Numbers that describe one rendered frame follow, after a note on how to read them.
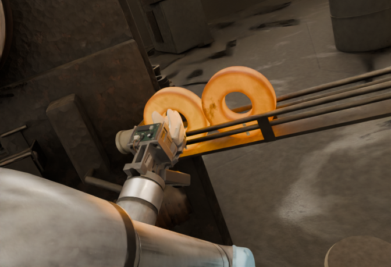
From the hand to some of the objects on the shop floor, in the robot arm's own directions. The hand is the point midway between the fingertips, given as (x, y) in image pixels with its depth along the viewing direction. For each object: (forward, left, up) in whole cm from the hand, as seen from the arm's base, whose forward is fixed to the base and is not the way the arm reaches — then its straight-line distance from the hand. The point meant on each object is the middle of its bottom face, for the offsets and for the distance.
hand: (174, 117), depth 76 cm
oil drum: (+176, -198, -81) cm, 277 cm away
